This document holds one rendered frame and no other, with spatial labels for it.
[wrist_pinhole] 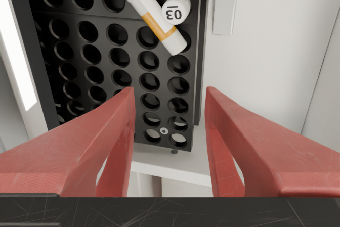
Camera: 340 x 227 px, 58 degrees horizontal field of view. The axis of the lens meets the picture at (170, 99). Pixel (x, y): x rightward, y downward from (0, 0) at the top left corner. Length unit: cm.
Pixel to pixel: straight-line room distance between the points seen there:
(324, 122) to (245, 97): 7
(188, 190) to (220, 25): 29
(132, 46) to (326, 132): 13
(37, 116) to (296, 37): 17
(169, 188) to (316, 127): 28
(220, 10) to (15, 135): 14
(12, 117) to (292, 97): 19
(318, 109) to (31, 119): 18
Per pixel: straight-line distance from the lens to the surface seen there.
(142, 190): 45
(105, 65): 19
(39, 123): 19
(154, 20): 16
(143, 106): 20
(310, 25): 23
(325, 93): 22
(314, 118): 24
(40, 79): 19
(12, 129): 17
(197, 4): 16
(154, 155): 24
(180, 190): 46
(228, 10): 21
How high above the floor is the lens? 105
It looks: 54 degrees down
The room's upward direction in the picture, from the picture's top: 155 degrees counter-clockwise
